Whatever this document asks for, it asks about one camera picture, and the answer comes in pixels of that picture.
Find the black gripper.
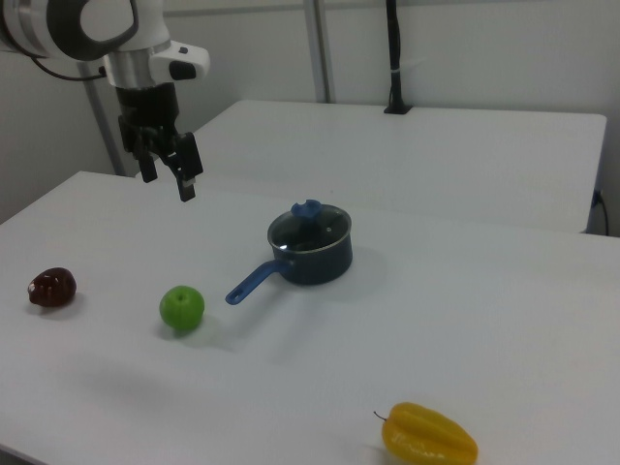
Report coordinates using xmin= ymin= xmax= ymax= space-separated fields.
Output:
xmin=114 ymin=82 xmax=204 ymax=203

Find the glass lid with blue knob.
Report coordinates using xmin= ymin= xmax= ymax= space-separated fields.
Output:
xmin=266 ymin=198 xmax=353 ymax=255

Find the green toy apple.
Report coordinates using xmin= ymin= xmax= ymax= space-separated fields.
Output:
xmin=159 ymin=285 xmax=206 ymax=334

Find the dark red toy fruit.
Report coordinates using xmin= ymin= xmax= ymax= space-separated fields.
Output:
xmin=26 ymin=265 xmax=78 ymax=309

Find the dark blue saucepan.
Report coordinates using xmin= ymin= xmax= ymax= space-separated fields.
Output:
xmin=225 ymin=204 xmax=355 ymax=307

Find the black pole with base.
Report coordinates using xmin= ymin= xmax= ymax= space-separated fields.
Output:
xmin=383 ymin=0 xmax=414 ymax=116

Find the yellow toy starfruit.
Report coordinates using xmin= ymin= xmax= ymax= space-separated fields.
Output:
xmin=372 ymin=401 xmax=480 ymax=465

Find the thin grey metal post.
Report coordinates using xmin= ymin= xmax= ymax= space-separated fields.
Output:
xmin=76 ymin=62 xmax=129 ymax=178

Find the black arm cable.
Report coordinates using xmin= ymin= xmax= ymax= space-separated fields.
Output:
xmin=18 ymin=51 xmax=109 ymax=82

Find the grey metal frame post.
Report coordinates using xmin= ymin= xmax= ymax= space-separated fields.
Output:
xmin=303 ymin=0 xmax=337 ymax=105

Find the black cable with blue plug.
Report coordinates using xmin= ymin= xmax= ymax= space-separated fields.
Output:
xmin=592 ymin=189 xmax=610 ymax=236

